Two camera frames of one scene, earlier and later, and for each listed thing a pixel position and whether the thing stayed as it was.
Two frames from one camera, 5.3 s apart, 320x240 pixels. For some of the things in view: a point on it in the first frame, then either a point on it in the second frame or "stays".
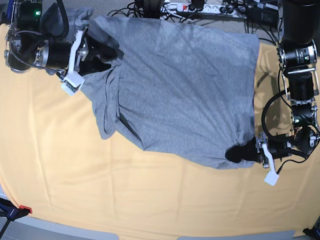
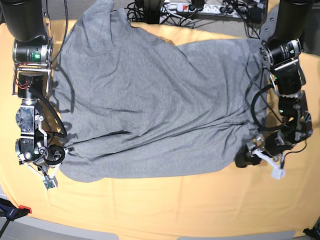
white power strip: x=207 y=9 stays
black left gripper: x=93 y=55 to x=54 y=154
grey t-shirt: x=178 y=91 stays
